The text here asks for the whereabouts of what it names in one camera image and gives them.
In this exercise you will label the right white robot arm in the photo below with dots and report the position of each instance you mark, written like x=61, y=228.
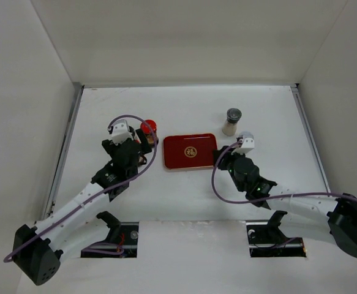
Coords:
x=324, y=216

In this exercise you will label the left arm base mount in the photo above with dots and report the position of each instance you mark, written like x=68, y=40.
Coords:
x=121, y=240

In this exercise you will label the red rectangular tray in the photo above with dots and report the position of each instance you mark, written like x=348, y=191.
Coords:
x=189, y=151

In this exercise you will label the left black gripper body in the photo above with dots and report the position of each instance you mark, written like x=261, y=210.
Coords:
x=111, y=147

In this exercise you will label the short red-lid sauce jar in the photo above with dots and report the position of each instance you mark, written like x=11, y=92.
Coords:
x=136, y=137

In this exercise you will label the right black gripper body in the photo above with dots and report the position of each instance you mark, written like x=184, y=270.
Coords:
x=228, y=164

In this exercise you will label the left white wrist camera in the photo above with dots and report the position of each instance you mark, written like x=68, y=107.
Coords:
x=120, y=132

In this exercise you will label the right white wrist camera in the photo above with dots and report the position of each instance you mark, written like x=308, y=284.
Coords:
x=245, y=145

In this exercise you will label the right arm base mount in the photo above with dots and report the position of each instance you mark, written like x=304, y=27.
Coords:
x=266, y=240

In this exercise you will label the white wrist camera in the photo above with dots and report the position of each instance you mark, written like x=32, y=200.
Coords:
x=120, y=132
x=245, y=145

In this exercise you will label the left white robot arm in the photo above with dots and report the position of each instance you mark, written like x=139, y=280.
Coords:
x=40, y=250

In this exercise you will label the grey-cap white salt shaker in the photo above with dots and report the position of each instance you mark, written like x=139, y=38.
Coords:
x=232, y=118

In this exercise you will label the black-cap white bottle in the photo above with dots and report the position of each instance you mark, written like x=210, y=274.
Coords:
x=131, y=132

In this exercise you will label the silver-lid spice jar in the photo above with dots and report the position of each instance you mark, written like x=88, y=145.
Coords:
x=245, y=134

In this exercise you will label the tall red-cap sauce bottle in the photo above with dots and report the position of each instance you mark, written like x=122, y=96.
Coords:
x=149, y=128

